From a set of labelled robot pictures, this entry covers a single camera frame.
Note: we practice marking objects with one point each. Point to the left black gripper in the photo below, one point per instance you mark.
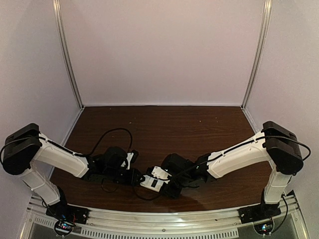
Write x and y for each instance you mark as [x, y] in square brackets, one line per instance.
[134, 175]

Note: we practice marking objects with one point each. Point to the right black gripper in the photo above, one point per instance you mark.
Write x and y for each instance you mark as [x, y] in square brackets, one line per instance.
[168, 192]

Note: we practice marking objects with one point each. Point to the white red remote control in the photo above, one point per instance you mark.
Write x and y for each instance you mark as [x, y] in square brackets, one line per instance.
[152, 183]

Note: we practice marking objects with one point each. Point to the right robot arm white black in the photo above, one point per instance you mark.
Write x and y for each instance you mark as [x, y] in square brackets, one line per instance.
[273, 143]

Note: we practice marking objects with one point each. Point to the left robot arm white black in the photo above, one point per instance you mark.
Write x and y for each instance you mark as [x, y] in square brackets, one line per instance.
[25, 147]

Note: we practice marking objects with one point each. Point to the left circuit board with LED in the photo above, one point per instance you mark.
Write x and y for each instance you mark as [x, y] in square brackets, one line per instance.
[63, 228]

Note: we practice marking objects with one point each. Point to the circuit board with led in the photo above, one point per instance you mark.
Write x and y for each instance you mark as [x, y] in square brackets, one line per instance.
[63, 228]
[264, 228]

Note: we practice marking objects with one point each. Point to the right circuit board with LED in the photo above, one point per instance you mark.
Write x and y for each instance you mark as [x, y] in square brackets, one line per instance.
[264, 228]

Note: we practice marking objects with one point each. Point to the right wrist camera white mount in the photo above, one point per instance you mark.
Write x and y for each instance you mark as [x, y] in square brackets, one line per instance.
[160, 174]

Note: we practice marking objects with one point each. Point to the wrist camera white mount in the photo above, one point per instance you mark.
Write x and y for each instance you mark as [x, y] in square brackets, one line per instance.
[160, 174]
[130, 159]

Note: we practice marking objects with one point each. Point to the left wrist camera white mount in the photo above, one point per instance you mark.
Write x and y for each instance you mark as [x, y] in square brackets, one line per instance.
[130, 159]

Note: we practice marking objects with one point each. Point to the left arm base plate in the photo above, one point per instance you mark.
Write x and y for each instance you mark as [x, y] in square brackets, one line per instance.
[68, 213]

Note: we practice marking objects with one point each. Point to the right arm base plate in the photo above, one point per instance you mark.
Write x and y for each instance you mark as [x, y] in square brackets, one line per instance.
[258, 212]

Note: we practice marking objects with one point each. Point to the left aluminium frame post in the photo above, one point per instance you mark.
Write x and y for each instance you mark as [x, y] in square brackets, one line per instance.
[65, 52]

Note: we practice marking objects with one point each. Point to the aluminium frame post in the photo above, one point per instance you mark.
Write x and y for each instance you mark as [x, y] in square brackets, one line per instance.
[65, 52]
[264, 27]

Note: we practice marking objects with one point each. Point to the right aluminium frame post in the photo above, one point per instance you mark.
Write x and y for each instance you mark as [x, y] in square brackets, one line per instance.
[264, 27]

